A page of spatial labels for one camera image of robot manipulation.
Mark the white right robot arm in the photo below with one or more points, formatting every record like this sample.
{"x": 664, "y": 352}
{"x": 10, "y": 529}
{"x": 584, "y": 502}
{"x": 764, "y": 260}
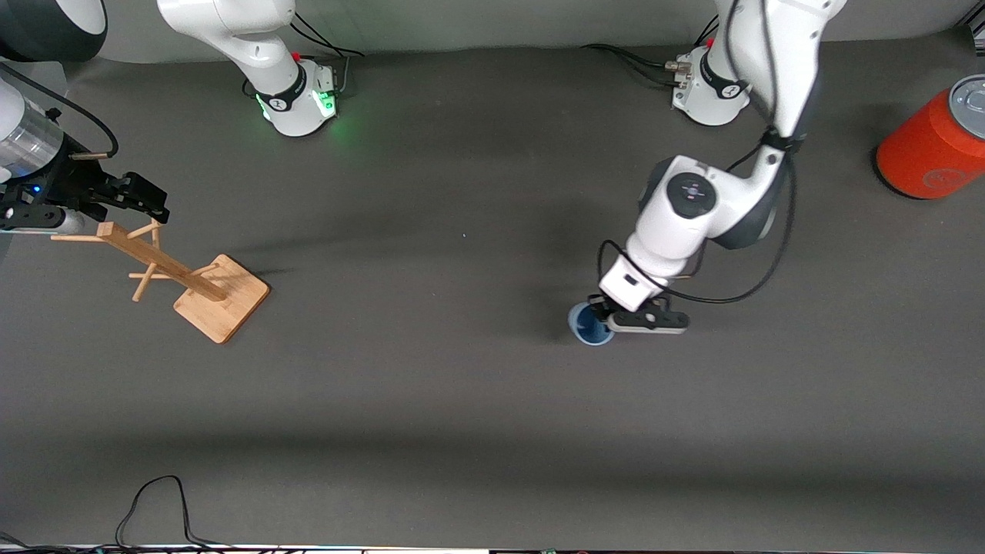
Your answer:
{"x": 231, "y": 31}

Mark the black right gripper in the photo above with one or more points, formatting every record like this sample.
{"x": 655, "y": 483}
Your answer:
{"x": 68, "y": 182}

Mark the wooden cup rack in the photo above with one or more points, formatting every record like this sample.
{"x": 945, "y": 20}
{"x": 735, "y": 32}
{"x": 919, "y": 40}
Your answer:
{"x": 219, "y": 300}

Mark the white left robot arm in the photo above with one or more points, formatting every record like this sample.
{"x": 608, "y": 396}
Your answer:
{"x": 777, "y": 69}

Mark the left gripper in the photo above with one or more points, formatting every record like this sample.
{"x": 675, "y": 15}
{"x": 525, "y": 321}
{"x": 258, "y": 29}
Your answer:
{"x": 599, "y": 305}

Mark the light blue cup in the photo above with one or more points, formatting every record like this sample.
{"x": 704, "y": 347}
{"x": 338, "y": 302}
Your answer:
{"x": 585, "y": 332}

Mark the orange can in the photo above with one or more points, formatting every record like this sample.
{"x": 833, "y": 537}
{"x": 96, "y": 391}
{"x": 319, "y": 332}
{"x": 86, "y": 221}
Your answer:
{"x": 931, "y": 146}

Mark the black metal rail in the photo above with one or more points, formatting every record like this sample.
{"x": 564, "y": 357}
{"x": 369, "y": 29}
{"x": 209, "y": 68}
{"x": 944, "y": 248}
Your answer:
{"x": 977, "y": 37}

